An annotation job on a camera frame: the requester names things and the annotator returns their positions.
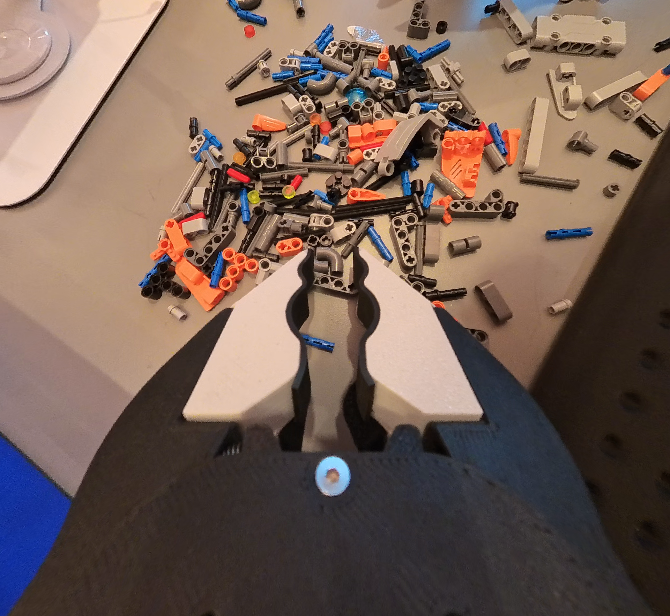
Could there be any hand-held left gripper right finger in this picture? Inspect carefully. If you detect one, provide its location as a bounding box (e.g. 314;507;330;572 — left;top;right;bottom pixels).
356;255;484;436

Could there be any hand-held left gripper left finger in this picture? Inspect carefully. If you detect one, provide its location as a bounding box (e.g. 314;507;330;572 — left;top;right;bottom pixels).
184;253;315;437

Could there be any pile of plastic building pieces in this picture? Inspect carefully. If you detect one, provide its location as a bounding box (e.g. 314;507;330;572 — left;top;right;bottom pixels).
140;22;524;350

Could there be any grey beam with black pin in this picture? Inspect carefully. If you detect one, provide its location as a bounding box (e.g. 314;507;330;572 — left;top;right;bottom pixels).
485;0;535;43

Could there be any light grey panel piece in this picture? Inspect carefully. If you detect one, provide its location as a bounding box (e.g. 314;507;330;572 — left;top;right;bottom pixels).
529;15;627;55

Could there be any dark grey block piece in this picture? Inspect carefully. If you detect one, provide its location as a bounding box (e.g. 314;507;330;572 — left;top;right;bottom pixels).
475;279;514;324

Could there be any long grey angled beam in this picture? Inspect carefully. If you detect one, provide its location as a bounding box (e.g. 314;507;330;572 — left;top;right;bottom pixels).
519;96;582;190

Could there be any curved grey panel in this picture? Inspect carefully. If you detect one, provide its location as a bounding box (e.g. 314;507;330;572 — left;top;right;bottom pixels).
547;62;585;118

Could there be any black pin with grey connector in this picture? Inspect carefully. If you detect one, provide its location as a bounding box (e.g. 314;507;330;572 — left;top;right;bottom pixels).
610;93;662;138

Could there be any grey straight beam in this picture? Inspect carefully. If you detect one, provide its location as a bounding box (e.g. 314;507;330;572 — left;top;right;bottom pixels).
583;70;650;109

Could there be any dark grey angled beam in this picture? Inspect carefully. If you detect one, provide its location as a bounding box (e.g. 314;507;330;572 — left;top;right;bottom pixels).
409;0;432;39

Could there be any small orange piece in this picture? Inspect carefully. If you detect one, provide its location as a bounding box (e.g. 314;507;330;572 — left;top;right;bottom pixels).
634;64;670;102

